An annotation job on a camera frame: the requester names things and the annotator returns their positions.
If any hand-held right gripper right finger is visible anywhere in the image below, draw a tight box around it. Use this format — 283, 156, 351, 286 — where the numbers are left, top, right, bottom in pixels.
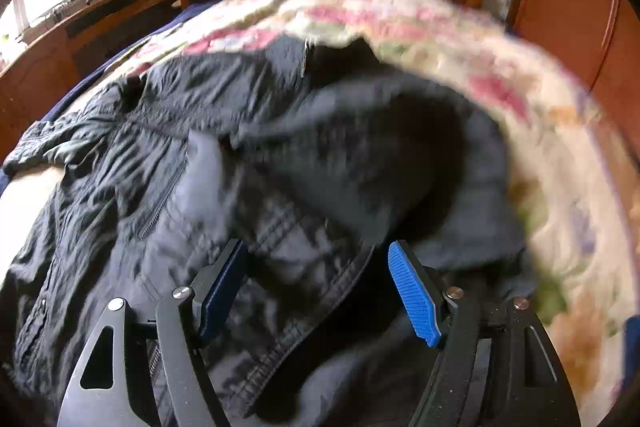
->
387, 241, 583, 427

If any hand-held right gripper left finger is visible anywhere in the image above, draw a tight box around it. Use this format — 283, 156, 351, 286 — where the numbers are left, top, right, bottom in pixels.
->
57, 238, 249, 427

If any dark jacket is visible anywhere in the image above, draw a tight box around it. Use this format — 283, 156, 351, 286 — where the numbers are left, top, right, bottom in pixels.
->
0, 39, 541, 427

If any floral plush blanket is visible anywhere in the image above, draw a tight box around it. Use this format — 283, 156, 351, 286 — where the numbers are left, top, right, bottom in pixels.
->
107, 0, 640, 418

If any wooden desk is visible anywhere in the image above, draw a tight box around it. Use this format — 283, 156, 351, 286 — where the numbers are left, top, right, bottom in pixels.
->
0, 0, 183, 162

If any wooden wardrobe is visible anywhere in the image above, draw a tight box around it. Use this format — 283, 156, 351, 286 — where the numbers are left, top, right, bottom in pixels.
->
502, 0, 640, 142

